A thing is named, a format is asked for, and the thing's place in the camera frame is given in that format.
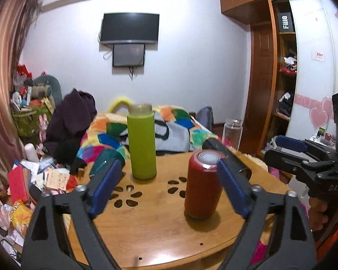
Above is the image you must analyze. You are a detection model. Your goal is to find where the clear glass bottle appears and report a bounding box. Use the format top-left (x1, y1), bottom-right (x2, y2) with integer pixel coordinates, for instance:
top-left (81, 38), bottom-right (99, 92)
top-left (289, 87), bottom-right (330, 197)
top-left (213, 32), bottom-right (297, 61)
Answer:
top-left (222, 119), bottom-right (243, 150)

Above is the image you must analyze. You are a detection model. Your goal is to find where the grey-blue backpack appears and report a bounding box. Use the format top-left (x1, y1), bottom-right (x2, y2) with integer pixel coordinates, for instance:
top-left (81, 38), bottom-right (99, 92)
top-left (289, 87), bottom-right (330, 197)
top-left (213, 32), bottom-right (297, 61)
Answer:
top-left (196, 106), bottom-right (215, 131)

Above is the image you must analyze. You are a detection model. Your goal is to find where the red cup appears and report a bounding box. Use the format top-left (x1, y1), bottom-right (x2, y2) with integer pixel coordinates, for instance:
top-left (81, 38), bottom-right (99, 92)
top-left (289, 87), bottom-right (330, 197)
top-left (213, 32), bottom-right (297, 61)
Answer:
top-left (184, 150), bottom-right (227, 220)

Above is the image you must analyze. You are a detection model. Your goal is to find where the black box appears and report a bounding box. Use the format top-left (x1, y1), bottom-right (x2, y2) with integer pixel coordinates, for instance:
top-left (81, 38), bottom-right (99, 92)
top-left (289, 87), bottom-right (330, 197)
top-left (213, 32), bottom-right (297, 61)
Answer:
top-left (277, 11), bottom-right (295, 34)

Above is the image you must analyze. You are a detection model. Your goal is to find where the small black monitor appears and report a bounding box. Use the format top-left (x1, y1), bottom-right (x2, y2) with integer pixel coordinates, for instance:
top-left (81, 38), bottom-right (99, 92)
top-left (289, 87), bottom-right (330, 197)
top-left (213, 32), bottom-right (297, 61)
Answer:
top-left (113, 43), bottom-right (145, 67)

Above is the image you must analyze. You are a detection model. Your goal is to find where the white wall pipe cover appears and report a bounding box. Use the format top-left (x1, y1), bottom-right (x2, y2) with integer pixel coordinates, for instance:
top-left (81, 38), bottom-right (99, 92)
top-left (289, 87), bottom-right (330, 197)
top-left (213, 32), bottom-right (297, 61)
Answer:
top-left (42, 0), bottom-right (93, 12)

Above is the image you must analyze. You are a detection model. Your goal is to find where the red book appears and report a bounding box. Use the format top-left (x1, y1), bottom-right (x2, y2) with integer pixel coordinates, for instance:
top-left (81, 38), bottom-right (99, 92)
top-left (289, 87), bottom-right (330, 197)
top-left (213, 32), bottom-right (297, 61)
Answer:
top-left (8, 164), bottom-right (31, 204)

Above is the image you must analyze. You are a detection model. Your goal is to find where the round wooden table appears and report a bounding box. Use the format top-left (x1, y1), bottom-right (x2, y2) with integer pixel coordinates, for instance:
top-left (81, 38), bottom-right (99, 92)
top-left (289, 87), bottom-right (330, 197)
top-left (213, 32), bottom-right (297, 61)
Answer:
top-left (69, 149), bottom-right (292, 269)

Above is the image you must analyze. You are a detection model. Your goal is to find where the striped pink curtain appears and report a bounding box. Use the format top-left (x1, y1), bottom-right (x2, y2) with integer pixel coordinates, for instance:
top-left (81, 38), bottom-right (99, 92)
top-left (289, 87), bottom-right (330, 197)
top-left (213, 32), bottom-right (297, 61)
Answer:
top-left (0, 0), bottom-right (43, 192)

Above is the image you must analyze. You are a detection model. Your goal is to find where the white sliding wardrobe door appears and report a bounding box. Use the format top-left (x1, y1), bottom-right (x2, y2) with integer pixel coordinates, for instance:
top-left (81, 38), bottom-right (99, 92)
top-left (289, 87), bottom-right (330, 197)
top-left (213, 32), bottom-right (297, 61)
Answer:
top-left (286, 0), bottom-right (338, 138)

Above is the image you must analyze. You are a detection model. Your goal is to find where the grey plush toy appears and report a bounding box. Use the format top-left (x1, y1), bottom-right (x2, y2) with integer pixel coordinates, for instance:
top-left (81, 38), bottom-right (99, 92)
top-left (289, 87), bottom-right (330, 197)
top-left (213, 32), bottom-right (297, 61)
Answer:
top-left (24, 74), bottom-right (63, 110)

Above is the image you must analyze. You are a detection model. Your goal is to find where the white plastic bottle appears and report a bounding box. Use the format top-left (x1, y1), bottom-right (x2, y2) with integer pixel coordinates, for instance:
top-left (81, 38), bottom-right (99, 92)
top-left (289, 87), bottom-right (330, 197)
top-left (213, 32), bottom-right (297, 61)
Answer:
top-left (25, 143), bottom-right (40, 162)

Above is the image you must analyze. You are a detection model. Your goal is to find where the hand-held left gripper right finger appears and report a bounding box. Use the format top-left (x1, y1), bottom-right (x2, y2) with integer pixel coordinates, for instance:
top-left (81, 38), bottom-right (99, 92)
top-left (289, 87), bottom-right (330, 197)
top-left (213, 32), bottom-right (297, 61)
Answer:
top-left (217, 157), bottom-right (317, 270)

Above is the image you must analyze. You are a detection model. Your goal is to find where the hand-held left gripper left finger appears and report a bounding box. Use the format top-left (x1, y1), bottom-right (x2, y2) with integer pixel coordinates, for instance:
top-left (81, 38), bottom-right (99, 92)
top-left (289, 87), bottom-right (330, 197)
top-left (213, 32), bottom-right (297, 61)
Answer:
top-left (21, 157), bottom-right (124, 270)

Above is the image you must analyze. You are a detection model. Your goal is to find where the person's right hand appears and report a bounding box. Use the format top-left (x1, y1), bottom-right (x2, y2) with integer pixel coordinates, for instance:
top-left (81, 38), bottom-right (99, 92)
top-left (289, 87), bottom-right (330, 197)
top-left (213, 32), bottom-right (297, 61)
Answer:
top-left (308, 197), bottom-right (329, 234)

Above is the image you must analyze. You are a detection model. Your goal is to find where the dark purple clothing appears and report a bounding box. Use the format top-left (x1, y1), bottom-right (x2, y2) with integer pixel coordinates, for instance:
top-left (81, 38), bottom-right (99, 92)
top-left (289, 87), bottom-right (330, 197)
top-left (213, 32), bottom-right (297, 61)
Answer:
top-left (43, 88), bottom-right (98, 166)

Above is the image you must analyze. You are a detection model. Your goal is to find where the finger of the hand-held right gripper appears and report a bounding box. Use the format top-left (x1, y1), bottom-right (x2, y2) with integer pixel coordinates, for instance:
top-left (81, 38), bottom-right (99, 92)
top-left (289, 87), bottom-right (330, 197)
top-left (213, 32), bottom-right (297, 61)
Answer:
top-left (263, 148), bottom-right (337, 178)
top-left (274, 135), bottom-right (336, 155)

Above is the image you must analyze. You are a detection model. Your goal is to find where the green bottle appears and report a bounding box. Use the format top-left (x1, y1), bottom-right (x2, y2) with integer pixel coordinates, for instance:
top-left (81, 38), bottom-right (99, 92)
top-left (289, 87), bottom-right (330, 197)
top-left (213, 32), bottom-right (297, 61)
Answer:
top-left (127, 104), bottom-right (157, 180)

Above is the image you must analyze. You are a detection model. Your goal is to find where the colourful patchwork blanket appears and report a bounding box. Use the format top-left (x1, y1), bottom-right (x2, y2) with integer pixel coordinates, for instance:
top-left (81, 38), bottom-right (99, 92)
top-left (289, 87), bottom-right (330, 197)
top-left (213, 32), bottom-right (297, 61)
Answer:
top-left (77, 105), bottom-right (215, 172)

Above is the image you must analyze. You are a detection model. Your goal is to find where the black cylindrical cup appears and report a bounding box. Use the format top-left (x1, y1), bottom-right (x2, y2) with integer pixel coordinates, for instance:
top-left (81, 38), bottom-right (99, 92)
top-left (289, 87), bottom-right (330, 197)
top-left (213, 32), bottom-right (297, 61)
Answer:
top-left (202, 138), bottom-right (252, 180)

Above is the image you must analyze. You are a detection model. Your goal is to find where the green basket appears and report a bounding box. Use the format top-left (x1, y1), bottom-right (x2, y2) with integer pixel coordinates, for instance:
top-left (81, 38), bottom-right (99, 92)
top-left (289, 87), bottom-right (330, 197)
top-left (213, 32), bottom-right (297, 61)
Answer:
top-left (13, 108), bottom-right (53, 138)

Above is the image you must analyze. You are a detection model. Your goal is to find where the yellow snack packet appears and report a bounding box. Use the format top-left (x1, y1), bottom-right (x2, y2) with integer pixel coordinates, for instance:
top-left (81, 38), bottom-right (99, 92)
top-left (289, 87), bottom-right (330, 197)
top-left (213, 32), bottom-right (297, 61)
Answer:
top-left (10, 200), bottom-right (33, 231)

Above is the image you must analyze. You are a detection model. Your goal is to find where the wall-mounted black television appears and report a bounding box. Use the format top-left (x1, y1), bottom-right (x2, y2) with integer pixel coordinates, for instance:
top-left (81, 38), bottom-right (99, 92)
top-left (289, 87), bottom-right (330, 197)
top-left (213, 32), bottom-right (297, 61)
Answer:
top-left (100, 13), bottom-right (160, 45)

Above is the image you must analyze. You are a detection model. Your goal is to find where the brown wooden door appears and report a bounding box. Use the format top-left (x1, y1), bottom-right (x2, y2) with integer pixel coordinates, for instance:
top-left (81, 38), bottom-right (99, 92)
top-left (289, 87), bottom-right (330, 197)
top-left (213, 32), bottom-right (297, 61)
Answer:
top-left (251, 24), bottom-right (279, 155)

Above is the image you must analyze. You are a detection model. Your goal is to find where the grey bag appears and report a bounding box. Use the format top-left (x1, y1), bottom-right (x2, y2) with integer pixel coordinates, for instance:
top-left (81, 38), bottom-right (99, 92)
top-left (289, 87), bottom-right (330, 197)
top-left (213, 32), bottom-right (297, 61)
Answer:
top-left (121, 110), bottom-right (195, 151)

